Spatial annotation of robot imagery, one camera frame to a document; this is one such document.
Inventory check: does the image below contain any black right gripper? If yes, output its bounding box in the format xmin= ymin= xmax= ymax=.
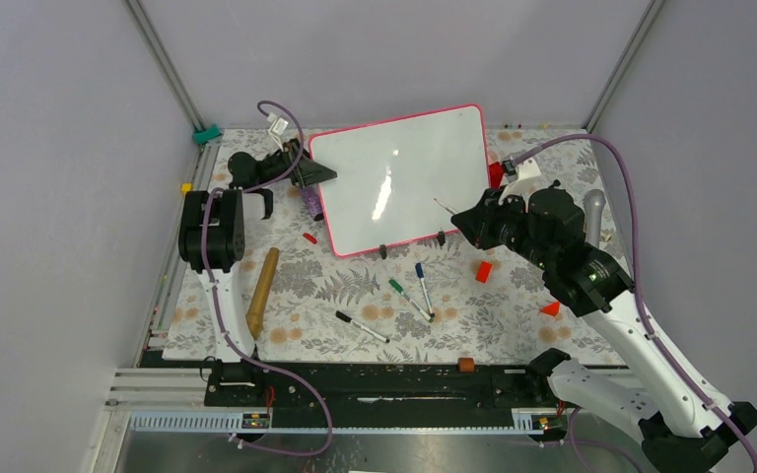
xmin=451 ymin=184 xmax=555 ymax=270

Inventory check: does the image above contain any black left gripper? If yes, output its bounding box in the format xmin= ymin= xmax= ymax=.
xmin=255 ymin=138 xmax=335 ymax=187

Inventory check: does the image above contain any pink framed whiteboard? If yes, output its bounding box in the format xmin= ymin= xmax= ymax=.
xmin=309 ymin=103 xmax=489 ymax=257

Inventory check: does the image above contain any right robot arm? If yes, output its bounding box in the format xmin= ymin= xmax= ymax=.
xmin=450 ymin=188 xmax=757 ymax=472

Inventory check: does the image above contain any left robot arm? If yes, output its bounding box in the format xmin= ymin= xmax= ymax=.
xmin=177 ymin=137 xmax=337 ymax=363

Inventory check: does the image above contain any purple glitter microphone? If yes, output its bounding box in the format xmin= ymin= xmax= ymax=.
xmin=300 ymin=187 xmax=324 ymax=222

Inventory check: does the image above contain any small orange red block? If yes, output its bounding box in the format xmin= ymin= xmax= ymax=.
xmin=475 ymin=261 xmax=493 ymax=284

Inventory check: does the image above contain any red rectangular block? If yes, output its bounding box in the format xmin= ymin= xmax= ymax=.
xmin=487 ymin=162 xmax=505 ymax=189

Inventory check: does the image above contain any blue capped marker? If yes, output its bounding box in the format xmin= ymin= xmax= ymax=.
xmin=415 ymin=262 xmax=435 ymax=318

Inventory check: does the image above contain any red triangular block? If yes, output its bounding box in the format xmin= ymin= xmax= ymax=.
xmin=539 ymin=302 xmax=561 ymax=317

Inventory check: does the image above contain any silver microphone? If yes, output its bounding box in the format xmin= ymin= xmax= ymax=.
xmin=583 ymin=189 xmax=606 ymax=247

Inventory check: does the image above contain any green capped marker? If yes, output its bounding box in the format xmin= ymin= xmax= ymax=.
xmin=388 ymin=279 xmax=434 ymax=322

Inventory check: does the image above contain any teal corner clamp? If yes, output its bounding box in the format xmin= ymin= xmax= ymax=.
xmin=192 ymin=124 xmax=222 ymax=146

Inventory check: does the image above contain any brown small cube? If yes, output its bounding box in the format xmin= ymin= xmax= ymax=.
xmin=457 ymin=357 xmax=476 ymax=373

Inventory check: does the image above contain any black capped marker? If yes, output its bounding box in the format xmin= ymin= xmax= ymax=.
xmin=335 ymin=310 xmax=390 ymax=344

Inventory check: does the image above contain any wooden rolling pin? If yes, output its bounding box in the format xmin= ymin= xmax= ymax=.
xmin=245 ymin=246 xmax=280 ymax=341

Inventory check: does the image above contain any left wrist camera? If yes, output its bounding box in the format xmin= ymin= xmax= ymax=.
xmin=266 ymin=112 xmax=290 ymax=151

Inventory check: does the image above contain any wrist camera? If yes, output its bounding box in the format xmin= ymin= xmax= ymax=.
xmin=266 ymin=112 xmax=290 ymax=151
xmin=499 ymin=158 xmax=542 ymax=203

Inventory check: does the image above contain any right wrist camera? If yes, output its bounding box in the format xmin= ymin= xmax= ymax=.
xmin=499 ymin=158 xmax=542 ymax=203

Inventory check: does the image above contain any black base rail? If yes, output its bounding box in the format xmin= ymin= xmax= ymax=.
xmin=204 ymin=361 xmax=561 ymax=430

